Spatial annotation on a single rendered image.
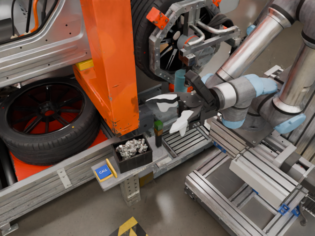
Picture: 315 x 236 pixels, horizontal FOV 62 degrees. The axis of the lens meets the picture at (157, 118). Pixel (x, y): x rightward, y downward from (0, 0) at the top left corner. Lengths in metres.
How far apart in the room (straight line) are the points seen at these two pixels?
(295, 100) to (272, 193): 0.41
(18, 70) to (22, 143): 0.43
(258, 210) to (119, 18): 1.33
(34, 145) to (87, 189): 0.55
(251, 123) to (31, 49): 1.27
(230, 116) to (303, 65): 0.29
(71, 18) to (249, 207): 1.55
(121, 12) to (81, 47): 0.67
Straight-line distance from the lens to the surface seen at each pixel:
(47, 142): 1.71
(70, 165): 1.73
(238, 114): 0.89
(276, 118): 1.12
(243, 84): 0.83
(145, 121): 1.88
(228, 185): 1.82
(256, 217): 1.77
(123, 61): 1.27
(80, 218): 1.96
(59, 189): 1.88
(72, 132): 1.71
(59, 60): 1.77
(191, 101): 0.74
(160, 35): 1.55
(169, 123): 2.14
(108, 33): 1.17
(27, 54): 1.71
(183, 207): 1.93
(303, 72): 1.00
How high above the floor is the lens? 1.75
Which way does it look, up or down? 47 degrees down
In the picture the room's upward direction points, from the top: straight up
